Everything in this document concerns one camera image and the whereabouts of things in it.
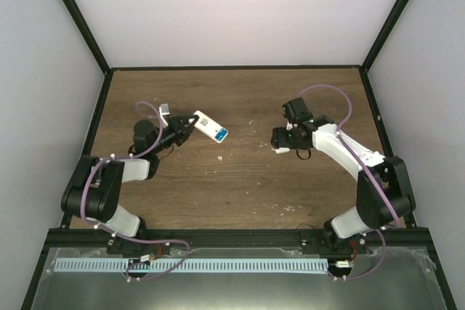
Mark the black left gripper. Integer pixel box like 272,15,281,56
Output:
150,115,198,156

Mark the white remote control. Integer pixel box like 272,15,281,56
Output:
193,110,225,144

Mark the white battery compartment cover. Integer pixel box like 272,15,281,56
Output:
272,147,290,155

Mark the blue battery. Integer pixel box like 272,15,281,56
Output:
214,129,228,143

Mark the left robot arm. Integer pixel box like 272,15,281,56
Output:
61,115,199,255

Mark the grey metal front plate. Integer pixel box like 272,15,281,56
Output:
31,248,447,309

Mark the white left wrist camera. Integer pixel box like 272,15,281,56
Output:
158,103,171,128

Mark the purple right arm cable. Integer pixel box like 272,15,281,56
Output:
297,84,403,282

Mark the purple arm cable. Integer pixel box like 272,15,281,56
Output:
297,84,403,282
81,101,192,282

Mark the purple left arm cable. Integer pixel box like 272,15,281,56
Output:
81,101,192,282

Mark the light blue slotted cable duct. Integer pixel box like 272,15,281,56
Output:
52,258,328,274

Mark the black metal enclosure frame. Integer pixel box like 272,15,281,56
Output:
20,0,459,310

